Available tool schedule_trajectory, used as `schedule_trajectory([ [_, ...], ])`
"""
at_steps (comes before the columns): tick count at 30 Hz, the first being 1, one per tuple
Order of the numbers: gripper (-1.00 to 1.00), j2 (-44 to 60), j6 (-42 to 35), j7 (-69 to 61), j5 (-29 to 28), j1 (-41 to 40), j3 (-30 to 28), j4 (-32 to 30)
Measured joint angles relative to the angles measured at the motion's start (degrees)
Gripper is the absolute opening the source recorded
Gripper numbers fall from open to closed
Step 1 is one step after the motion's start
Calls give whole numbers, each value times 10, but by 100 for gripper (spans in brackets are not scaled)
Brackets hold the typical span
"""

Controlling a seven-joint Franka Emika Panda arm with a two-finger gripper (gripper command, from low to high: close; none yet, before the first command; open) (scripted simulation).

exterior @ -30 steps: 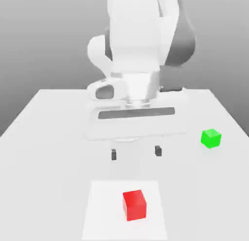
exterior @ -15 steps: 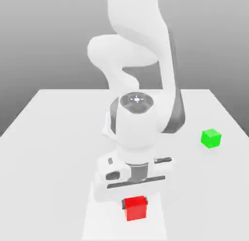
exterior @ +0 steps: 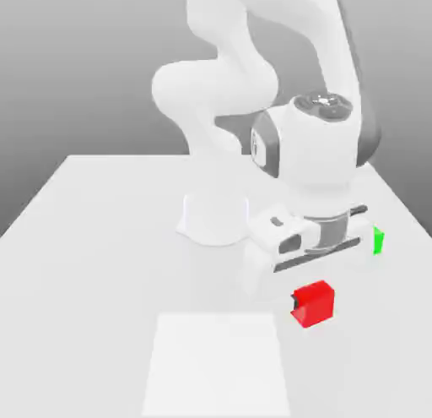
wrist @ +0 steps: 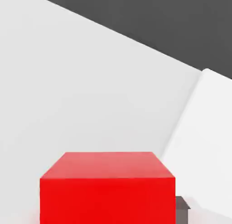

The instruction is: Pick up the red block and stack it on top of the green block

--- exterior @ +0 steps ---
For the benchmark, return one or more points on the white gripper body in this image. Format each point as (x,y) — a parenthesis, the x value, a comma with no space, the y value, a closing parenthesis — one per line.
(320,261)

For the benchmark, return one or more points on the small red cube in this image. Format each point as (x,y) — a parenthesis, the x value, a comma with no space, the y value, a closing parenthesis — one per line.
(317,303)

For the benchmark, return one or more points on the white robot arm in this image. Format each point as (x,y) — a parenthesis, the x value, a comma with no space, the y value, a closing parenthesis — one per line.
(314,154)

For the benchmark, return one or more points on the small green cube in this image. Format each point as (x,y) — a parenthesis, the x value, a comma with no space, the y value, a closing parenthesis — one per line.
(378,241)

